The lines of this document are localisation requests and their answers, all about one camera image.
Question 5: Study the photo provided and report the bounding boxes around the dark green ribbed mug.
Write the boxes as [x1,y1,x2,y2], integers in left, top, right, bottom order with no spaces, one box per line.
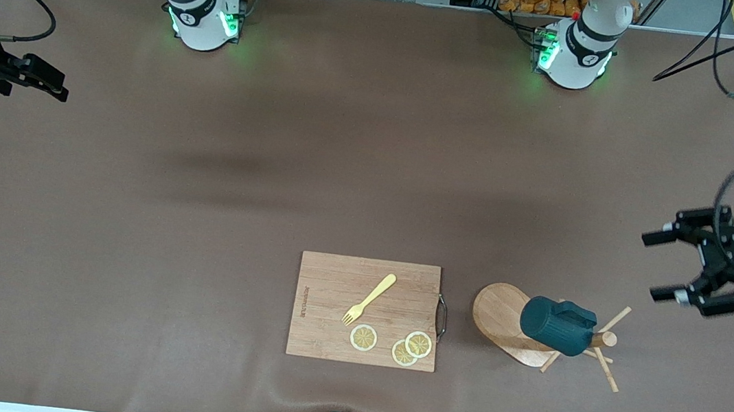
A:
[516,293,600,361]

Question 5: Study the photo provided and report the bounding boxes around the wooden mug tree rack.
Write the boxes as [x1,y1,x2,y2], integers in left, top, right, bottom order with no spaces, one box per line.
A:
[463,279,634,395]

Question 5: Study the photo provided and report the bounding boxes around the brown table mat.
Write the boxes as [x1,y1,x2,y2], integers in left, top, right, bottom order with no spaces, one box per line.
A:
[0,0,734,412]

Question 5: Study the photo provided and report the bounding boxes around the lemon slice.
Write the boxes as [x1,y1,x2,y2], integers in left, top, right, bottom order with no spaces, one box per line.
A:
[390,338,421,369]
[403,330,435,361]
[349,323,380,354]

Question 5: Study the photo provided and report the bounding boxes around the yellow plastic fork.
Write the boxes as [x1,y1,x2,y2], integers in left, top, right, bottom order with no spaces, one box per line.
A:
[341,269,398,332]

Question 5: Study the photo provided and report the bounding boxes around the bamboo cutting board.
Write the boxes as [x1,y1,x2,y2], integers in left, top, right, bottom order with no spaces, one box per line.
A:
[285,249,454,374]

